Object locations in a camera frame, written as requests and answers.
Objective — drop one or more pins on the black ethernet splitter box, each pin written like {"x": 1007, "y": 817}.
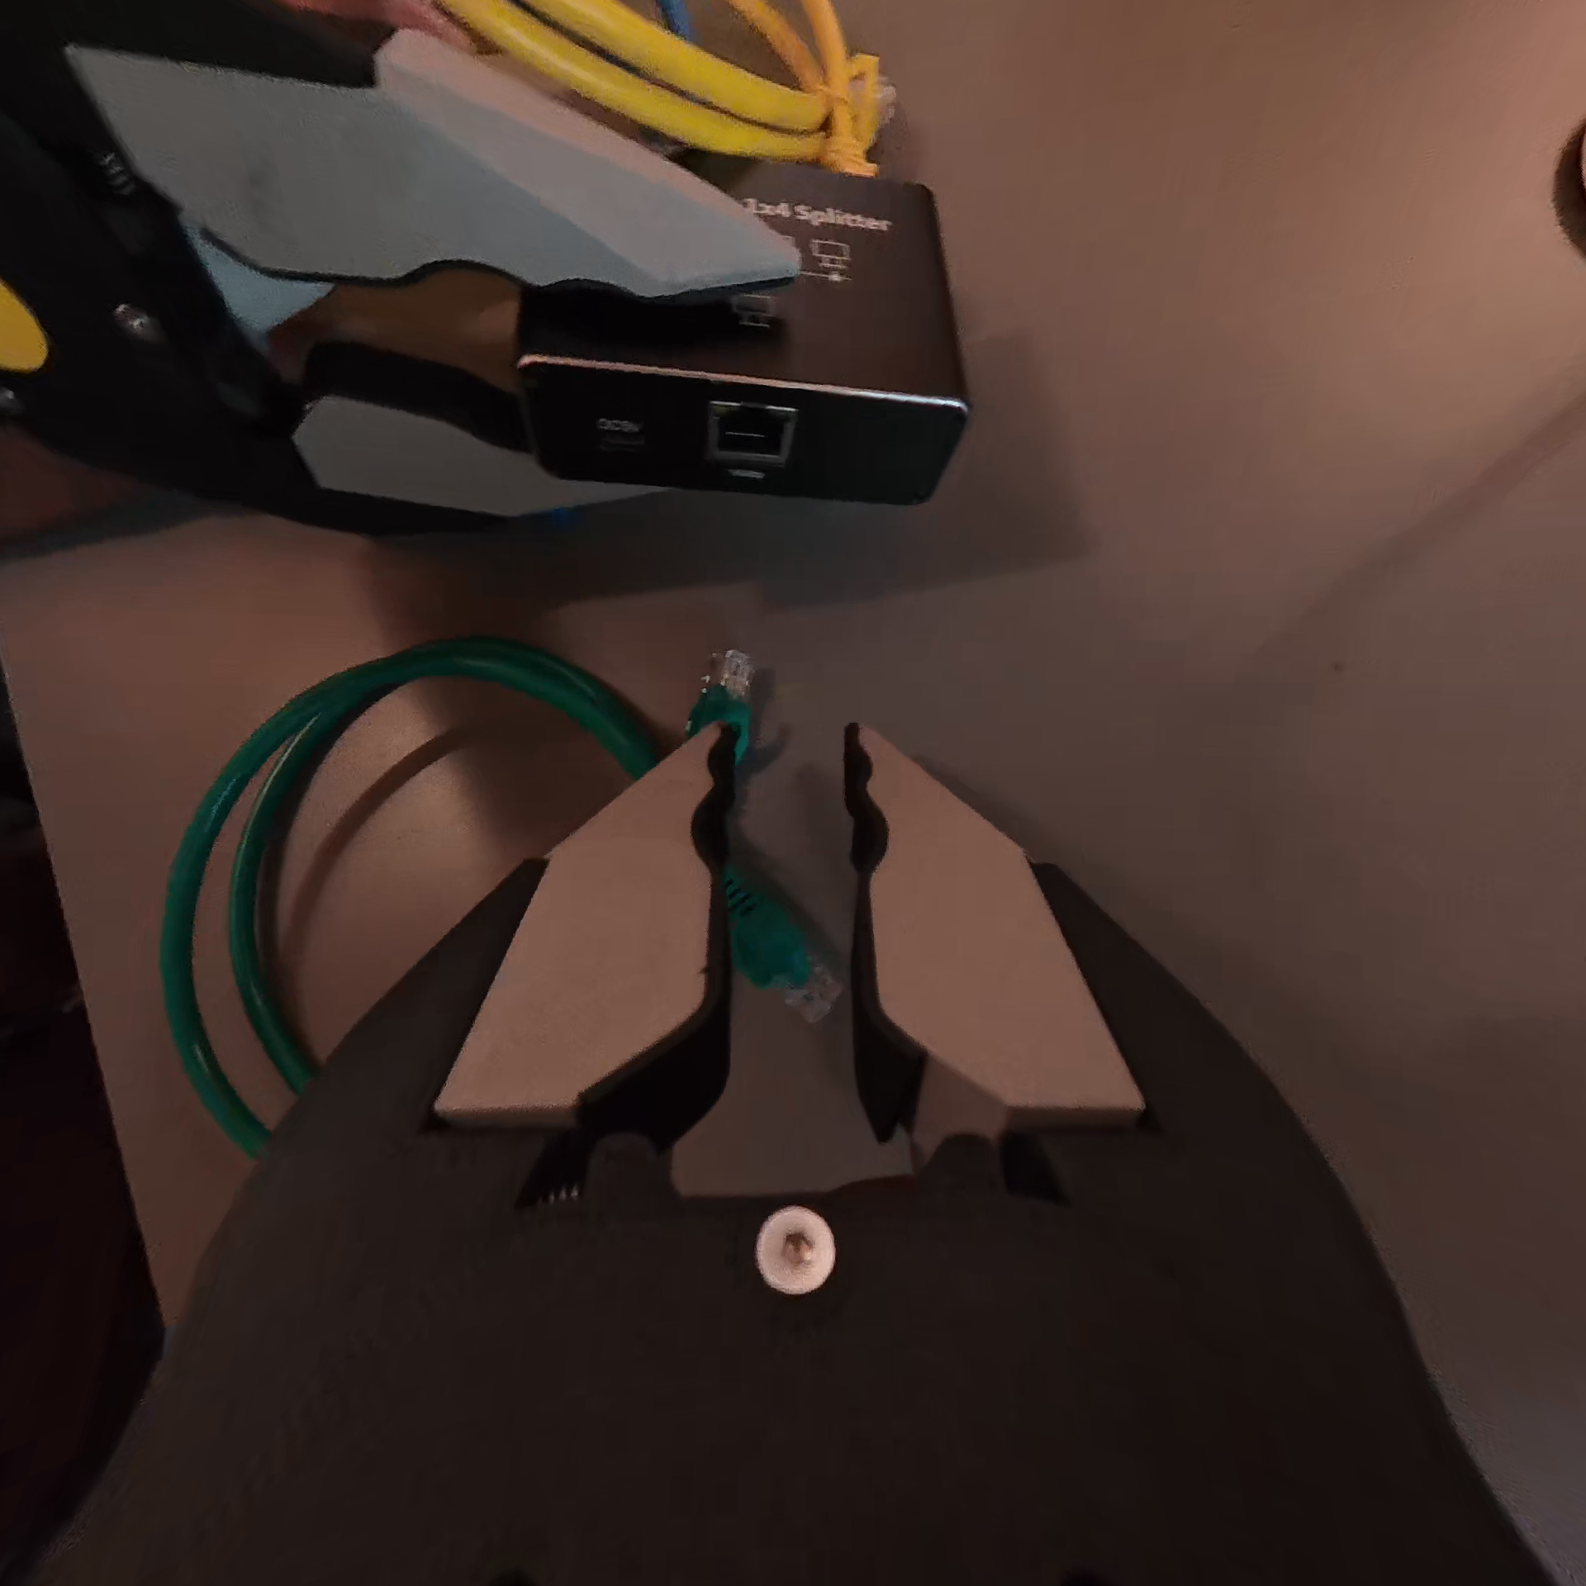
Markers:
{"x": 843, "y": 336}

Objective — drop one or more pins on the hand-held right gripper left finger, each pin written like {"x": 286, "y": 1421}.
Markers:
{"x": 596, "y": 968}

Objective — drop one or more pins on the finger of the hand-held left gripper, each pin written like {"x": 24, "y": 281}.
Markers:
{"x": 422, "y": 453}
{"x": 433, "y": 175}

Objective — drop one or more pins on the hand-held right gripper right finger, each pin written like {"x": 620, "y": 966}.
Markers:
{"x": 979, "y": 979}

